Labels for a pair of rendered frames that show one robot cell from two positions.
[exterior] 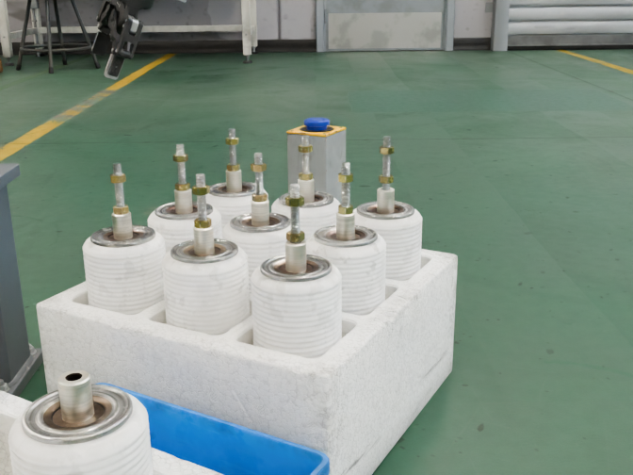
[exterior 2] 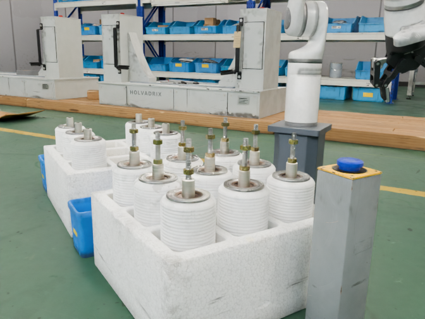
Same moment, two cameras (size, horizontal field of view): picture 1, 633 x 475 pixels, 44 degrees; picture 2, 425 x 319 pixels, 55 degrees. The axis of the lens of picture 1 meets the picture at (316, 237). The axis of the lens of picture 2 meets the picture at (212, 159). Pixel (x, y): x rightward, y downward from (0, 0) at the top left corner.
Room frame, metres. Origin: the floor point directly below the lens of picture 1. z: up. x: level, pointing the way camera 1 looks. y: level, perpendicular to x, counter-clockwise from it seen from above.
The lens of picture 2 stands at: (1.34, -0.66, 0.48)
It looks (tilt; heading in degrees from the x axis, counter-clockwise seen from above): 14 degrees down; 119
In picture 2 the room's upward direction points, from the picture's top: 1 degrees clockwise
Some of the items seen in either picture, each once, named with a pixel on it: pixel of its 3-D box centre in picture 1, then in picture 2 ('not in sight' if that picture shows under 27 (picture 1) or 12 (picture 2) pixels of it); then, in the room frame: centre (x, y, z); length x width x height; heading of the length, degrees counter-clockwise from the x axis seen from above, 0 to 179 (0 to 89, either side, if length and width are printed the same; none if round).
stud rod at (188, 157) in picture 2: (386, 165); (188, 161); (0.98, -0.09, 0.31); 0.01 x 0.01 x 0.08
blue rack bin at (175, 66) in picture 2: not in sight; (186, 64); (-2.11, 4.80, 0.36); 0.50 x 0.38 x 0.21; 91
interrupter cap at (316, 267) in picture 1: (296, 268); (134, 164); (0.78, 0.02, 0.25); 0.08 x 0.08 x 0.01
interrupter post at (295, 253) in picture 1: (296, 256); (134, 158); (0.78, 0.02, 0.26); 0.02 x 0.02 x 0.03
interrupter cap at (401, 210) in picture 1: (385, 210); (188, 195); (0.98, -0.09, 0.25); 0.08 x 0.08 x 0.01
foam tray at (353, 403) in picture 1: (264, 340); (208, 242); (0.94, 0.07, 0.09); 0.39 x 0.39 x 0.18; 62
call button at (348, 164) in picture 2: (316, 125); (350, 166); (1.23, 0.00, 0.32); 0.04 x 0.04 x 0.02
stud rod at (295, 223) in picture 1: (295, 220); (133, 140); (0.78, 0.02, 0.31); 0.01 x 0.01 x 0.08
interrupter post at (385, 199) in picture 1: (385, 201); (188, 188); (0.98, -0.09, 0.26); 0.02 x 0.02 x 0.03
